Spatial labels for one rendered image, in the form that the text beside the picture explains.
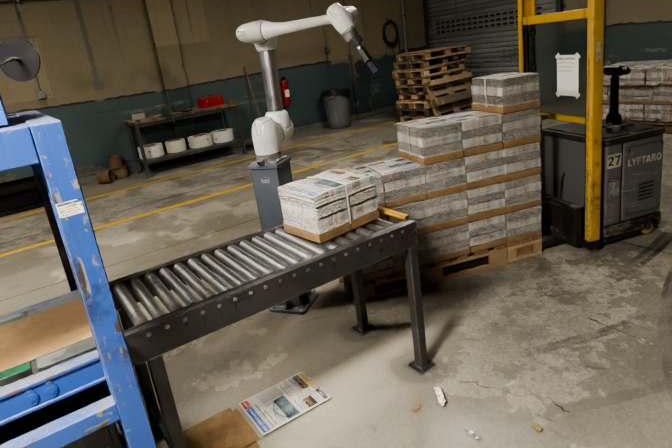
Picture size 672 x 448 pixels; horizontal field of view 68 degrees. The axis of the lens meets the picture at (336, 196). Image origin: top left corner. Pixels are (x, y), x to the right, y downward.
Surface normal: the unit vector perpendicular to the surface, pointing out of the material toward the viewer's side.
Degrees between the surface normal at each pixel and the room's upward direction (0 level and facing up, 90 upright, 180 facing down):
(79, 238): 90
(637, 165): 90
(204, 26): 90
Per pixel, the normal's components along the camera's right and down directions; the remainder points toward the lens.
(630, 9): -0.82, 0.27
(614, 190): 0.29, 0.24
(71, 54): 0.56, 0.17
